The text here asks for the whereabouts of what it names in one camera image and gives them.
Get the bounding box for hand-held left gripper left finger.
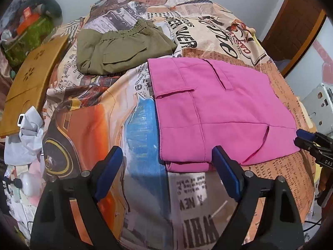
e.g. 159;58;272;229
30;146;124;250

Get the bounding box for pink pants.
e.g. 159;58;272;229
147;58;301;173

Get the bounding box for pink wall decal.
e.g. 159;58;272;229
312;39;333;84

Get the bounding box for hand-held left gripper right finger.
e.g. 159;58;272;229
212;145;305;250

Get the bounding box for wooden door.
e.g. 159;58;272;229
261;0;327;77

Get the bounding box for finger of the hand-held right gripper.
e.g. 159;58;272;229
296;129;333;146
294;137;326;159

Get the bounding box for pile of clothes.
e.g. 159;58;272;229
2;0;37;16

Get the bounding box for orange box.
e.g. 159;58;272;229
17;8;42;34

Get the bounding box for printed blanket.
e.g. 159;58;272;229
10;0;316;250

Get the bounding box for white appliance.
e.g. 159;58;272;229
300;82;333;136

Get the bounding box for wooden lap desk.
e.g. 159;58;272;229
0;35;69;138

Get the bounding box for olive green pants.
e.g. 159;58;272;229
76;19;178;75

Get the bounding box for grey plush pillow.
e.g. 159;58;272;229
25;0;63;25

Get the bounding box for green storage bag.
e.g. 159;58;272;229
1;16;55;67

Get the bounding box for crumpled white cloth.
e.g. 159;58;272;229
4;106;45;166

